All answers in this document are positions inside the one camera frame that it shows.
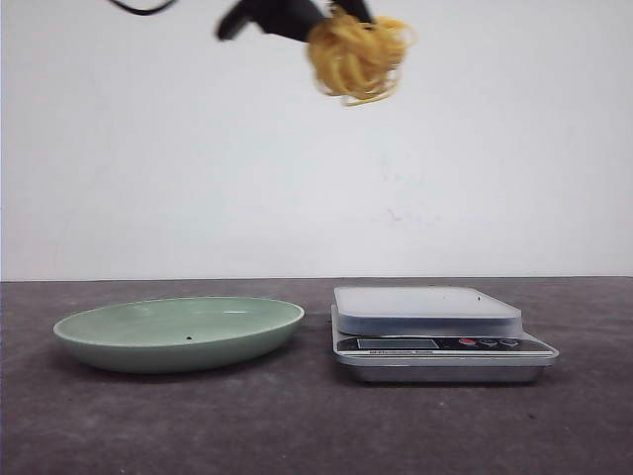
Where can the black gripper claw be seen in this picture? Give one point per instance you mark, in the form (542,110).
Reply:
(290,19)
(356,9)

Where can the silver digital kitchen scale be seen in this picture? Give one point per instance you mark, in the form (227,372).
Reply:
(433,334)

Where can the light green oval plate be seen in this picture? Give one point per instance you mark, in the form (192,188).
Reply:
(178,334)

